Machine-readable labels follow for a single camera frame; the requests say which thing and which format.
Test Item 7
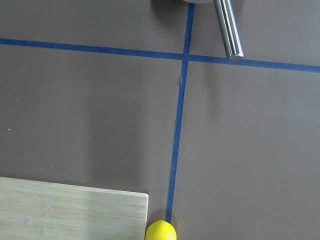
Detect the yellow lemon half right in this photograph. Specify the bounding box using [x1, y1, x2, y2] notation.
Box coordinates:
[145, 220, 177, 240]

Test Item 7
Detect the pink bowl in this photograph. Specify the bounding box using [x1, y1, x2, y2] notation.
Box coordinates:
[183, 0, 214, 4]

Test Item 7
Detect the wooden cutting board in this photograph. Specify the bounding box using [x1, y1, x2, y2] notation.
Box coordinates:
[0, 177, 149, 240]

